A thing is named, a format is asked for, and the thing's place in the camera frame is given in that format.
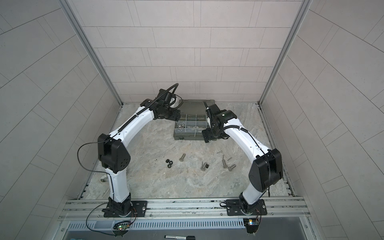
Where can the green plastic organizer box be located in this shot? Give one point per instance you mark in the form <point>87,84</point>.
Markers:
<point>193,120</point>

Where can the white vent grille strip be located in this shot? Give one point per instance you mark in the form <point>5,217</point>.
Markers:
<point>177,224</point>

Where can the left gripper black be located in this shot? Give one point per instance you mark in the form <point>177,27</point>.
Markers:
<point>176,114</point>

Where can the right controller board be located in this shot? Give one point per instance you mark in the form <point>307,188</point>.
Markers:
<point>251,225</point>

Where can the black marker pen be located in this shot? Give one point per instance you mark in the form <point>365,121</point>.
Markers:
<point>180,237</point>

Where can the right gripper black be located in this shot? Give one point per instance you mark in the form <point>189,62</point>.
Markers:
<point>210,136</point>

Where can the black nut cluster left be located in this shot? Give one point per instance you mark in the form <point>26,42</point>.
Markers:
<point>169,163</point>

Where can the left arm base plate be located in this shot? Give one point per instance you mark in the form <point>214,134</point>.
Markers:
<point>139,207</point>

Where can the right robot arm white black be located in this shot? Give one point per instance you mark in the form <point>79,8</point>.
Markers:
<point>267,166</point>

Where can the aluminium mounting rail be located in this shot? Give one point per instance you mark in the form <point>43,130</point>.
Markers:
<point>209,208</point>

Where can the thick silver hex bolt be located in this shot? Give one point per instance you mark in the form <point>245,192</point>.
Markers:
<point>230,168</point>

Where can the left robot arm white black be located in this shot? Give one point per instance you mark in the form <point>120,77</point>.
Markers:
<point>113,153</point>

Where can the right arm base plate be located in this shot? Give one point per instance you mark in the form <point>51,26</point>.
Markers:
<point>234,208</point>

